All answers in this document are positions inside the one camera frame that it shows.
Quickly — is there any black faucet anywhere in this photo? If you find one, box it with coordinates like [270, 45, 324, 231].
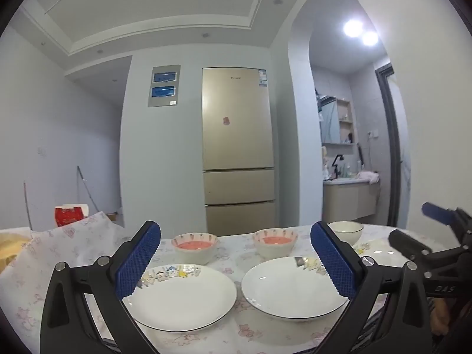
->
[331, 155, 345, 181]

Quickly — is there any pink floral tablecloth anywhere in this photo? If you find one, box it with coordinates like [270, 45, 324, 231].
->
[0, 211, 436, 354]

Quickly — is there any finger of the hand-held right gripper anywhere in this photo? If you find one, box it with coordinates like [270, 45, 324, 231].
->
[389, 229, 464, 267]
[421, 201, 472, 237]

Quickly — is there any grey wall electrical panel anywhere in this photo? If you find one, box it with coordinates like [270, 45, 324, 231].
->
[147, 64, 181, 108]

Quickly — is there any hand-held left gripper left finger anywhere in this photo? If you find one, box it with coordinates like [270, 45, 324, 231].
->
[40, 220, 162, 354]

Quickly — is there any grey handled mop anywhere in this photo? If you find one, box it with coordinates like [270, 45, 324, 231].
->
[77, 166, 102, 212]

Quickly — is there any pink carrot-print bowl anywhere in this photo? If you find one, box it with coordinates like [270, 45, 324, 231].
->
[253, 229, 299, 259]
[173, 232, 219, 265]

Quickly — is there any dark door frame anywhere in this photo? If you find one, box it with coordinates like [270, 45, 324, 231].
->
[374, 63, 402, 227]

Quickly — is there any wooden wall shelf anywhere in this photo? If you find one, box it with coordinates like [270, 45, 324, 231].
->
[338, 99, 355, 144]

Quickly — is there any red white box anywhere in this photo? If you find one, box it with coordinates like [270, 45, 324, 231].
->
[55, 204, 91, 227]

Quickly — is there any mirror cabinet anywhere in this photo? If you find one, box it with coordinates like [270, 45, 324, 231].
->
[317, 96, 340, 144]

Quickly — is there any beige vanity cabinet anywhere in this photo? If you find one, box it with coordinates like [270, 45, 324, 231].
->
[323, 179, 381, 225]

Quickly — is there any white bowl dark rim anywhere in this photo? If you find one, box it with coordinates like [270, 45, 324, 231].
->
[327, 221, 364, 247]

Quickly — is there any thin broom stick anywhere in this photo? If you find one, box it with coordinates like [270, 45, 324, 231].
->
[23, 181, 33, 231]

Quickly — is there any beige refrigerator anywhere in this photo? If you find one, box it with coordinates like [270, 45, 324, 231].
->
[201, 67, 276, 237]

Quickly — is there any person's right hand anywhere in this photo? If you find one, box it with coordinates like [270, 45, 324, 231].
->
[431, 298, 449, 336]

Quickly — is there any white plate cartoon print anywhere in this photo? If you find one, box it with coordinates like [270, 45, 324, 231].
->
[123, 263, 237, 332]
[241, 256, 350, 319]

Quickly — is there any yellow bag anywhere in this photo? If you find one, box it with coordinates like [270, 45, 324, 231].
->
[0, 230, 32, 270]

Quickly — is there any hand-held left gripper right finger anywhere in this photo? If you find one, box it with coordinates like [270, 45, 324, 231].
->
[310, 221, 433, 354]

